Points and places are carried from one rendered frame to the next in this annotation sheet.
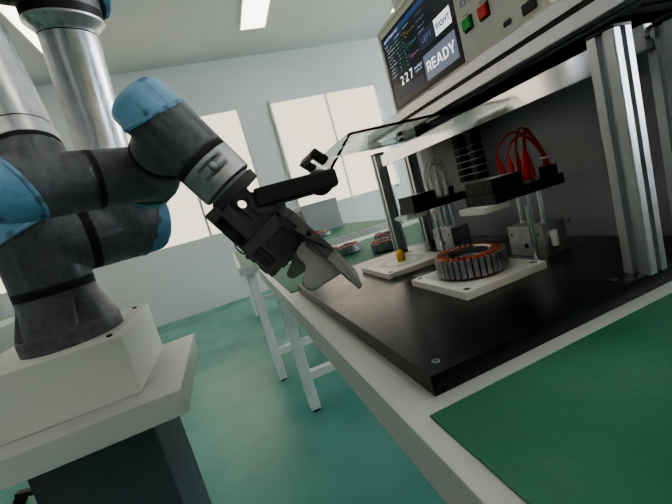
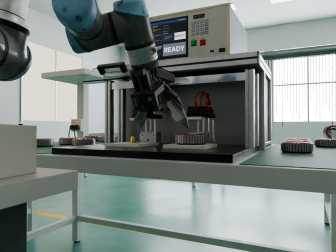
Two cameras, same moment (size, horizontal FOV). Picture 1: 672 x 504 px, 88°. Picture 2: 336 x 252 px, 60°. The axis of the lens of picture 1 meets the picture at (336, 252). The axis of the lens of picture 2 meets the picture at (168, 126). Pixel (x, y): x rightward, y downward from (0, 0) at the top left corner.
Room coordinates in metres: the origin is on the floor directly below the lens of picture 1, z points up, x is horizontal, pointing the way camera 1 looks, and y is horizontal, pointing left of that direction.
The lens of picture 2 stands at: (-0.07, 0.62, 0.84)
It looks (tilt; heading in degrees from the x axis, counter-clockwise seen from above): 0 degrees down; 312
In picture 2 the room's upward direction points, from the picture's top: straight up
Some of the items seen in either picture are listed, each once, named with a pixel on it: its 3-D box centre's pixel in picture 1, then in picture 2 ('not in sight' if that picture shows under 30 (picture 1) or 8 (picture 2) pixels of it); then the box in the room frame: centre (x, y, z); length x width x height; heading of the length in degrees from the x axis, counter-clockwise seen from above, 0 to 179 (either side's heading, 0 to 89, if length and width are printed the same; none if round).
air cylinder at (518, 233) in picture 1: (536, 237); (203, 138); (0.60, -0.35, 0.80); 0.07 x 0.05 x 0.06; 16
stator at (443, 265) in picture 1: (469, 260); (190, 138); (0.56, -0.21, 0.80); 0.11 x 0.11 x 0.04
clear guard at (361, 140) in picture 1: (377, 151); (134, 78); (0.79, -0.15, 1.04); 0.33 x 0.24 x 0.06; 106
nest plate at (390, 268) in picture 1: (402, 263); (133, 144); (0.79, -0.14, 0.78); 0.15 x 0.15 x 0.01; 16
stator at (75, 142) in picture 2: (386, 243); (83, 142); (1.20, -0.18, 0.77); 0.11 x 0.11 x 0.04
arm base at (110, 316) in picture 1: (64, 310); not in sight; (0.60, 0.48, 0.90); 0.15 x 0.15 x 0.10
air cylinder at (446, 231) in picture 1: (451, 236); (150, 137); (0.83, -0.28, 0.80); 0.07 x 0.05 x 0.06; 16
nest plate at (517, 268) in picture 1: (473, 274); (190, 145); (0.56, -0.21, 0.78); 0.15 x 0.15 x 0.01; 16
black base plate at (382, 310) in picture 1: (440, 273); (162, 149); (0.68, -0.19, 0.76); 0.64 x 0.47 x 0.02; 16
